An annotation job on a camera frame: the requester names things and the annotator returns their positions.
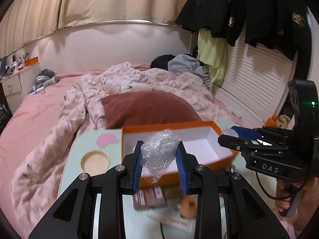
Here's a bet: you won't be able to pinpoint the black cable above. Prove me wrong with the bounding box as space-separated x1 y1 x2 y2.
255 171 307 201

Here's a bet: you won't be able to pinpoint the dark red pillow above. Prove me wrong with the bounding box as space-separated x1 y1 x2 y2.
101 91 201 129

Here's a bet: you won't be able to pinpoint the white paper sachet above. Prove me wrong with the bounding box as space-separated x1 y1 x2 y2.
147 210 195 232

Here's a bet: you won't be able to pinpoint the pink floral duvet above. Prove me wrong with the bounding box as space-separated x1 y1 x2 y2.
10 63 231 234

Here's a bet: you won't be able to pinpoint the orange cardboard box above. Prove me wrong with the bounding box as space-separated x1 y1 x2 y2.
121 120 238 189

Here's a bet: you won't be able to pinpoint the person's right hand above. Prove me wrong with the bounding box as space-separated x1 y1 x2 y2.
274 177 318 238

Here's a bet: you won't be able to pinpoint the mint green lap table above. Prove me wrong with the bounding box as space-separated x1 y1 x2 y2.
57 120 290 239

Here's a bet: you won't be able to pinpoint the light green hanging garment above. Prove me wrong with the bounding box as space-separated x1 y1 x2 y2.
197 28 228 86

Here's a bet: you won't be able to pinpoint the small orange box on shelf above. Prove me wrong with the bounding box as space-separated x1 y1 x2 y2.
24 57 39 67

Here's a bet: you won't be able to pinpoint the white bedside drawer cabinet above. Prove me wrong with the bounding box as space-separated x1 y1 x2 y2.
1 63 40 114

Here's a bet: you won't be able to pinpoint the beige curtain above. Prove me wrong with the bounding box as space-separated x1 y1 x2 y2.
1 0 186 57

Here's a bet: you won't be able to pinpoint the brown bear plush coaster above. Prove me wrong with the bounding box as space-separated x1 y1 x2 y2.
180 195 197 218

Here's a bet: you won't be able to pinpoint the orange bottle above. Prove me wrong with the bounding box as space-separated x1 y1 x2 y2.
264 114 278 127

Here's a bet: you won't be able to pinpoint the black hanging clothes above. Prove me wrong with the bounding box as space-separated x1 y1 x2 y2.
174 0 314 61

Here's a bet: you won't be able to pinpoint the brown card box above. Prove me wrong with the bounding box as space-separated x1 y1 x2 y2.
132 187 167 210

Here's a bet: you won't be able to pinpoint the black clothes on bed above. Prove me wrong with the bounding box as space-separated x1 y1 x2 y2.
150 55 175 71

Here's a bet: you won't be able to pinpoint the clear plastic wrap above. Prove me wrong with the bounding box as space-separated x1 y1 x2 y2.
141 129 181 184

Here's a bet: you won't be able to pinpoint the grey blue clothes pile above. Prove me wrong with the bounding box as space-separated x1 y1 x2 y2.
168 54 210 83

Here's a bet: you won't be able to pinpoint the grey clothes by cabinet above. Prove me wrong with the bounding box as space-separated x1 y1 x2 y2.
29 69 60 94

